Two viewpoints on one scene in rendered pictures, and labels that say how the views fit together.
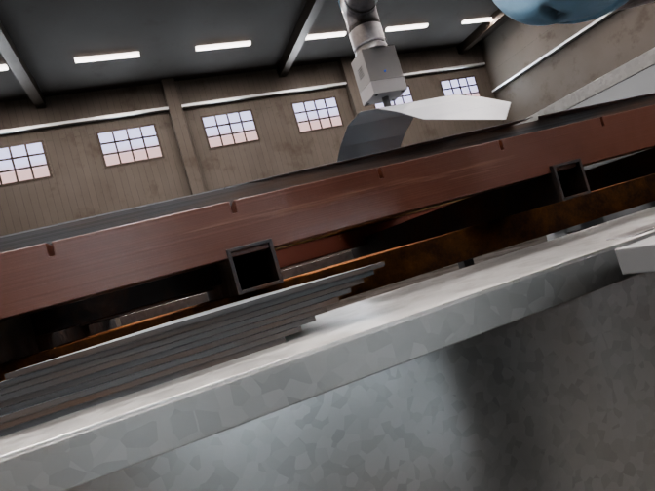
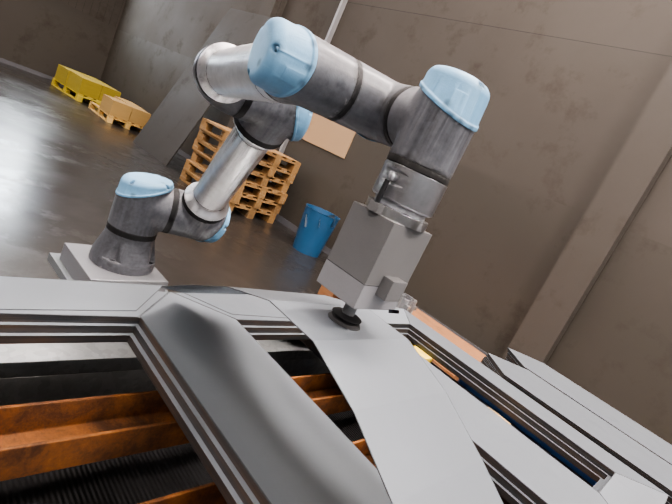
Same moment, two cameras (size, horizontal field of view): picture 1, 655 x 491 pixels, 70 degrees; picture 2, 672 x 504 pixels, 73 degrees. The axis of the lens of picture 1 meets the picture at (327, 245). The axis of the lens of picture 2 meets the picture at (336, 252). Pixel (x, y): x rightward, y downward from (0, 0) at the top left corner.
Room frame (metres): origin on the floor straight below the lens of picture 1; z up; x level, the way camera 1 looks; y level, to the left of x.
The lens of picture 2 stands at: (1.45, -0.53, 1.20)
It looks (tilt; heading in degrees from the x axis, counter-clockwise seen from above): 11 degrees down; 148
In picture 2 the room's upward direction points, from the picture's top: 25 degrees clockwise
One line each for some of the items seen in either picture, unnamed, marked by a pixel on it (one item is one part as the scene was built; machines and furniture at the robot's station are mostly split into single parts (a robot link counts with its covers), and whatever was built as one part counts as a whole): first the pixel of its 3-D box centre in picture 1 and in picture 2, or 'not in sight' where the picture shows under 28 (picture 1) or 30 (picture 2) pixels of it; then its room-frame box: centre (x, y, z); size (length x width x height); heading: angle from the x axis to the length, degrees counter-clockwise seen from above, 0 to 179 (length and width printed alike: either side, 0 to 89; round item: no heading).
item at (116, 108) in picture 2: not in sight; (120, 111); (-8.16, -0.06, 0.20); 1.08 x 0.74 x 0.39; 20
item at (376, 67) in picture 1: (376, 75); (382, 257); (1.04, -0.22, 1.11); 0.10 x 0.09 x 0.16; 19
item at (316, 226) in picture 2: not in sight; (316, 230); (-3.10, 1.96, 0.28); 0.49 x 0.44 x 0.55; 20
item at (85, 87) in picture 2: not in sight; (86, 88); (-9.58, -0.69, 0.22); 1.28 x 0.92 x 0.44; 20
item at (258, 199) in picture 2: not in sight; (239, 171); (-4.40, 1.27, 0.43); 1.24 x 0.84 x 0.87; 20
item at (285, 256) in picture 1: (366, 233); not in sight; (1.34, -0.12, 0.79); 1.56 x 0.09 x 0.06; 108
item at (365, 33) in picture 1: (368, 40); (406, 190); (1.03, -0.22, 1.19); 0.08 x 0.08 x 0.05
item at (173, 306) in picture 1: (318, 265); not in sight; (1.53, 0.05, 0.74); 1.20 x 0.26 x 0.03; 108
